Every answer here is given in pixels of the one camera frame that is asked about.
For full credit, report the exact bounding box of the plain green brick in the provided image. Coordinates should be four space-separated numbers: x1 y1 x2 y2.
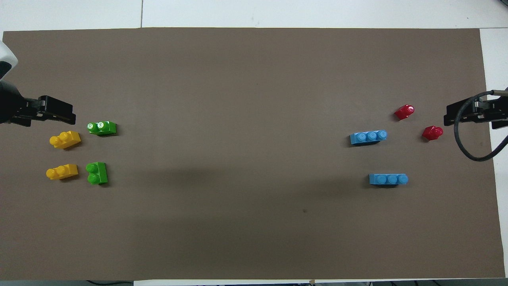
85 162 109 186

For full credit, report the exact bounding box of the brown table mat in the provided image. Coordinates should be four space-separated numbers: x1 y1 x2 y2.
0 27 505 280

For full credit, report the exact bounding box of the blue three-stud brick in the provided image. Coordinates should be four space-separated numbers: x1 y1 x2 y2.
349 129 388 147
369 173 409 187

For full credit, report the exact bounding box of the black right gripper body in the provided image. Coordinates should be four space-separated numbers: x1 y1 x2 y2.
474 95 508 130

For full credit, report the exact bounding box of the red single-stud brick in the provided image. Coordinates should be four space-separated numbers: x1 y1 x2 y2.
421 125 445 141
394 104 416 121

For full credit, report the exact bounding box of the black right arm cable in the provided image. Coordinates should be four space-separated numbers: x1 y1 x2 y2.
454 90 508 162

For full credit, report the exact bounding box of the yellow toy brick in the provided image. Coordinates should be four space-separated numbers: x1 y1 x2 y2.
46 164 79 181
49 130 82 150

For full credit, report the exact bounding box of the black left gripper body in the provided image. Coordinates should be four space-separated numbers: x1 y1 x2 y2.
0 79 41 128

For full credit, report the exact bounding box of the green brick with stickers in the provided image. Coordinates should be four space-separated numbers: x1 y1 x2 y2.
87 121 117 137

